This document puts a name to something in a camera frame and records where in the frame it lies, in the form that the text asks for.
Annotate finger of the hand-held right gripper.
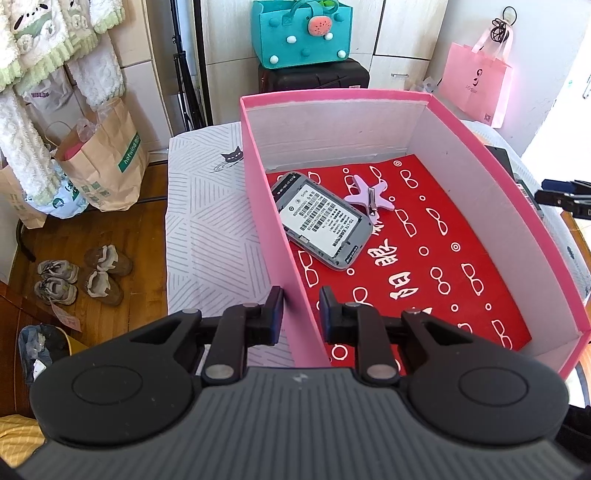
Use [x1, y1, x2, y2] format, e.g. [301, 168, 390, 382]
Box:
[542, 179, 591, 193]
[536, 189, 591, 217]

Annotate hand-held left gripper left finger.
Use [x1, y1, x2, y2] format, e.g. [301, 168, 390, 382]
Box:
[129, 286, 284, 386]

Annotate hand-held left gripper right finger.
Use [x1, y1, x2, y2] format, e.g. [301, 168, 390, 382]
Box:
[318, 286, 474, 388]

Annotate pink cardboard box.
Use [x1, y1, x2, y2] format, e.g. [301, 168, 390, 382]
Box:
[239, 88, 591, 377]

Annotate black flat device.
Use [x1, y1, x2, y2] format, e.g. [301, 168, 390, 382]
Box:
[484, 145, 543, 217]

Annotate grey portable router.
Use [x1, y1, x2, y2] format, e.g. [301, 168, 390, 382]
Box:
[270, 171, 372, 272]

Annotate white striped tablecloth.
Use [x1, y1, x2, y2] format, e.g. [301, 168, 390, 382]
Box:
[165, 121, 591, 365]

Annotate purple star clip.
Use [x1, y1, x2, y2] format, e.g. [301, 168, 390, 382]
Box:
[345, 173, 397, 220]

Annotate pink gift bag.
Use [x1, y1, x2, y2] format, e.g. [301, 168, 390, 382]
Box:
[436, 28, 515, 129]

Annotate brown fleece shoe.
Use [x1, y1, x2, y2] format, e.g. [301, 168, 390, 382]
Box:
[84, 270, 124, 306]
[84, 244, 134, 277]

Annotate grey sneaker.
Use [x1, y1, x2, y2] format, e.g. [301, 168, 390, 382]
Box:
[37, 260, 80, 283]
[34, 277, 77, 305]

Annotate brown paper bag green label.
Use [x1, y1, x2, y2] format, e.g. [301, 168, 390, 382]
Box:
[44, 97, 151, 212]

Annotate white green plastic bag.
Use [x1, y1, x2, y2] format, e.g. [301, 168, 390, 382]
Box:
[34, 161, 88, 219]

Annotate black suitcase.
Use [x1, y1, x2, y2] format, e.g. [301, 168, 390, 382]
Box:
[257, 58, 371, 95]

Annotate black tripod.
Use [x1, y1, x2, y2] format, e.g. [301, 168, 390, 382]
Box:
[168, 0, 208, 132]

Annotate yellow cloth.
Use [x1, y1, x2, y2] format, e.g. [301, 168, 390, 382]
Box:
[0, 415, 47, 467]

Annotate teal felt handbag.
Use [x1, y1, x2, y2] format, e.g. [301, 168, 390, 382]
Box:
[252, 0, 354, 70]

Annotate cream and green knit cardigan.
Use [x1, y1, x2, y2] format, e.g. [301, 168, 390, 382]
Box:
[0, 0, 126, 206]

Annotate black hair ties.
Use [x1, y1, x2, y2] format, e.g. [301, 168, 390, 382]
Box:
[490, 6, 518, 42]

